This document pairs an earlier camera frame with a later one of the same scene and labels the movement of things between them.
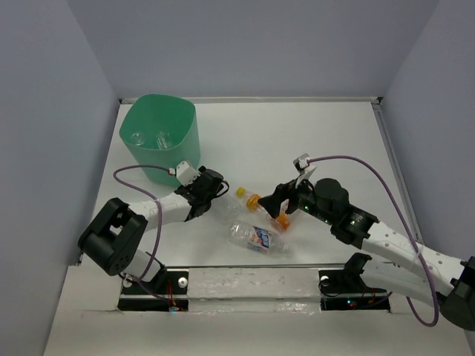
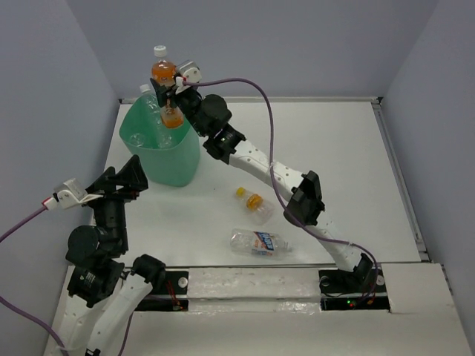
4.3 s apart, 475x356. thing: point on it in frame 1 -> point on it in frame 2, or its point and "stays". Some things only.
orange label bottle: (281, 222) -> (162, 71)
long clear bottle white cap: (228, 207) -> (150, 112)
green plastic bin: (161, 130) stays
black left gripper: (219, 188) -> (132, 173)
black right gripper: (272, 203) -> (162, 92)
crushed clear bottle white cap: (137, 138) stays
